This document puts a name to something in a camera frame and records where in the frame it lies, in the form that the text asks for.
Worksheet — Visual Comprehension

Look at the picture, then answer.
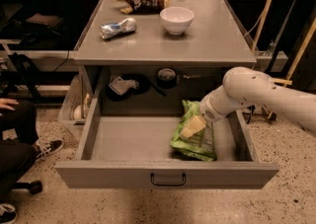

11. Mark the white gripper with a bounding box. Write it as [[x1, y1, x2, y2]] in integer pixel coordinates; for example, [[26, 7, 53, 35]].
[[180, 86, 239, 139]]

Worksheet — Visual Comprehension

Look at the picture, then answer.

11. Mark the green rice chip bag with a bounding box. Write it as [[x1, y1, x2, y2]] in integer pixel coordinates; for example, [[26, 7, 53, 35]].
[[170, 100, 217, 161]]

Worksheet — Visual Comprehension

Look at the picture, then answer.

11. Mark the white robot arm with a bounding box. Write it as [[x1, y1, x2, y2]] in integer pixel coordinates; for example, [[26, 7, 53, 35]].
[[185, 67, 316, 136]]

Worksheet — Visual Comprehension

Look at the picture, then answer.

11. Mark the grey counter cabinet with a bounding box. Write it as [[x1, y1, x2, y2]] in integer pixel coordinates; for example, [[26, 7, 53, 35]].
[[75, 0, 256, 116]]

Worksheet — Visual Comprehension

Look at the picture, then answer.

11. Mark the grey open drawer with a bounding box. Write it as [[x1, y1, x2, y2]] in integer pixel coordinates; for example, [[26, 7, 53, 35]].
[[54, 66, 280, 190]]

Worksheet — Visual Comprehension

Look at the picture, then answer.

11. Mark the person's hand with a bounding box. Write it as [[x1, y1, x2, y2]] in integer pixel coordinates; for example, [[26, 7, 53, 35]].
[[0, 98, 19, 111]]

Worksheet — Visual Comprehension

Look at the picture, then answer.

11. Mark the black tape roll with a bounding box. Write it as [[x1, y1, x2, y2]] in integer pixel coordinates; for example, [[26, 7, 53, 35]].
[[156, 68, 177, 89]]

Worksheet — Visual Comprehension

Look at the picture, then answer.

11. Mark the black pan with paper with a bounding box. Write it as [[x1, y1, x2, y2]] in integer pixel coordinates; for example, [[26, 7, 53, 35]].
[[105, 74, 166, 102]]

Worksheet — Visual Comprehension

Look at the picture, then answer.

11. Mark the white bowl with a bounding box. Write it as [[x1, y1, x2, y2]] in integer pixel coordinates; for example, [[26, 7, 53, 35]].
[[160, 7, 195, 35]]

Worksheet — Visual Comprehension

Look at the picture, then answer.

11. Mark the crushed silver can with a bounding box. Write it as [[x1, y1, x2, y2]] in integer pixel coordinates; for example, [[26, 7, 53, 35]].
[[99, 18, 137, 39]]

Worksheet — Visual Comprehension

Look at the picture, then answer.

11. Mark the black white sneaker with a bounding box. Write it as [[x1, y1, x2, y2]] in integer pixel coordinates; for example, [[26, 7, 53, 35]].
[[37, 140, 64, 160], [0, 203, 17, 224]]

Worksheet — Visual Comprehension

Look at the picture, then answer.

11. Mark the black chair caster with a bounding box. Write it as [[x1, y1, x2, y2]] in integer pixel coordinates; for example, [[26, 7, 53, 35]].
[[13, 181, 42, 194]]

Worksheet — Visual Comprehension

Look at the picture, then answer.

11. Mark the seated person in black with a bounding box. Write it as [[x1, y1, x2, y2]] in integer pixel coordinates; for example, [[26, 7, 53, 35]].
[[0, 101, 39, 201]]

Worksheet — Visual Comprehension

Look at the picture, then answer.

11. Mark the black drawer handle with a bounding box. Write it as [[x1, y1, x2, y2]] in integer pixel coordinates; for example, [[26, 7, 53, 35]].
[[150, 173, 187, 187]]

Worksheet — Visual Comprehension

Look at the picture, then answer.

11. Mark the wooden stick frame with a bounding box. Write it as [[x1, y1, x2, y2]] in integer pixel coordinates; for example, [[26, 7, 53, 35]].
[[251, 0, 316, 87]]

